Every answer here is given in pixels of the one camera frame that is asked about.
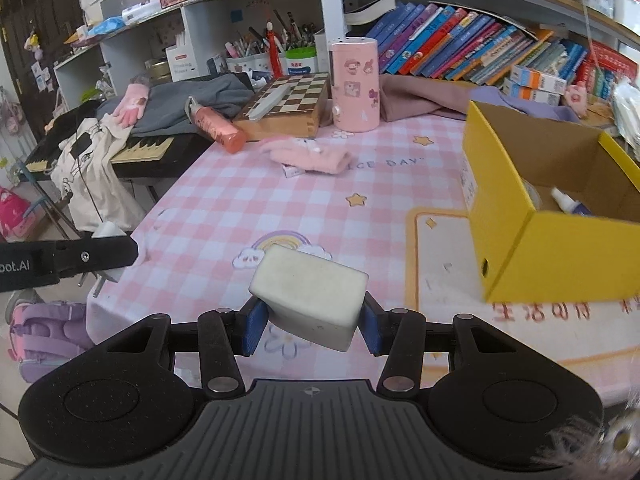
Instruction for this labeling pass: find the red hanging tassel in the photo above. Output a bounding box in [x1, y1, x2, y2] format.
[265, 10, 283, 73]

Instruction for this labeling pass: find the white and pink desk mat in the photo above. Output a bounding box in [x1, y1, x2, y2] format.
[406, 207, 640, 366]

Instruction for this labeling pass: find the grey cloth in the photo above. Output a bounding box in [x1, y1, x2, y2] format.
[95, 74, 256, 136]

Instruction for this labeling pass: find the yellow cardboard box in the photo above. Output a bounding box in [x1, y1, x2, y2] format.
[461, 100, 640, 305]

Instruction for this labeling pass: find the pink checkered desktop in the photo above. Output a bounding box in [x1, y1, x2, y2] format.
[85, 110, 640, 401]

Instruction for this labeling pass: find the dark wooden door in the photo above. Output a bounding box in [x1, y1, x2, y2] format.
[0, 0, 83, 126]

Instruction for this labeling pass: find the blue tissue pack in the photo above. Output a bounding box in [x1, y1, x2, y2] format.
[87, 16, 126, 36]

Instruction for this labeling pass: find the green and white cup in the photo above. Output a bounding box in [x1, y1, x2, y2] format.
[285, 46, 319, 77]

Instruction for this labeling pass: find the fuzzy clothing with button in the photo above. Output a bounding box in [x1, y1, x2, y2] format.
[530, 400, 640, 480]

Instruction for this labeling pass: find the pink pig plush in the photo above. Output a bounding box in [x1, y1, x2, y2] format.
[562, 85, 591, 120]

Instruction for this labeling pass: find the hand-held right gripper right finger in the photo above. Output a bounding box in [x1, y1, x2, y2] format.
[357, 292, 533, 395]

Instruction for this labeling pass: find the orange pink bottle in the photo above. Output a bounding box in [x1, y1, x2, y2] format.
[185, 96, 247, 155]

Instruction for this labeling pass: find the white and blue spray bottle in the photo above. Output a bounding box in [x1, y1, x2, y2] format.
[550, 186, 593, 217]

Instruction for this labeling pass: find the purple backpack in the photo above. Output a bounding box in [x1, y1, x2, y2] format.
[10, 301, 96, 383]

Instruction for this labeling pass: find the wooden chessboard box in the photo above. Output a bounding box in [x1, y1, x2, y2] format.
[232, 72, 331, 140]

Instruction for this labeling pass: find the red boxed book set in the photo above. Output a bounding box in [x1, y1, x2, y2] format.
[575, 42, 640, 101]

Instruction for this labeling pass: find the white patterned cup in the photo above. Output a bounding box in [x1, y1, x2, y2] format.
[226, 54, 275, 77]

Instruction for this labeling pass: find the white shelf unit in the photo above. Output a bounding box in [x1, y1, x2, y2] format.
[52, 0, 640, 86]

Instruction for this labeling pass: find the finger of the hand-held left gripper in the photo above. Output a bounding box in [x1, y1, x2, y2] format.
[54, 235, 140, 282]

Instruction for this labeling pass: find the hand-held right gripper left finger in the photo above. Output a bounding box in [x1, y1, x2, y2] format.
[95, 297, 271, 395]

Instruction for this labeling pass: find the pink sticker canister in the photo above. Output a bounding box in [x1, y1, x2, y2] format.
[327, 37, 382, 132]

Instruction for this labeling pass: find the white box with red stripe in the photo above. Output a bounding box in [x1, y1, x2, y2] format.
[165, 42, 201, 82]

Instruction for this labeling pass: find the pink fluffy glove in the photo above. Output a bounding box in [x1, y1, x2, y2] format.
[257, 136, 353, 177]
[112, 84, 151, 128]

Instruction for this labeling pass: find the pink bag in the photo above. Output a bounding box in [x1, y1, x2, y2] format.
[0, 187, 33, 241]

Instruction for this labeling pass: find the orange and white carton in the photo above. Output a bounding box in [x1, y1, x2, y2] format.
[502, 79, 563, 107]
[510, 64, 563, 93]

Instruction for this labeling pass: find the black cloth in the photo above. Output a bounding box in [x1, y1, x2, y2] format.
[45, 100, 108, 146]

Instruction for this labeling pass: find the row of colourful books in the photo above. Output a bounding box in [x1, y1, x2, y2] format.
[370, 2, 588, 86]

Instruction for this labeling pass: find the white rectangular block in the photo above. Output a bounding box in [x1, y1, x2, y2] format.
[248, 244, 370, 353]

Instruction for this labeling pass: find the purple cloth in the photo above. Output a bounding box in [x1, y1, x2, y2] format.
[470, 85, 583, 121]

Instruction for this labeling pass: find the white printed tote bag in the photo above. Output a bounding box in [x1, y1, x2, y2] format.
[50, 117, 146, 233]

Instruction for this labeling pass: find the mauve cloth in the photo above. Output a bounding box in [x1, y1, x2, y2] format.
[377, 74, 476, 122]

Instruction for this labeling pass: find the white quilted bag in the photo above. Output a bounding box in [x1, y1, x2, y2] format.
[612, 80, 640, 146]

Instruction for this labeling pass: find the bunch of pens and pencils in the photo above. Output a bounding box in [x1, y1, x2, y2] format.
[225, 10, 326, 58]

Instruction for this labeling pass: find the black piano keyboard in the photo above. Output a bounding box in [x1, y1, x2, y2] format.
[25, 132, 213, 179]

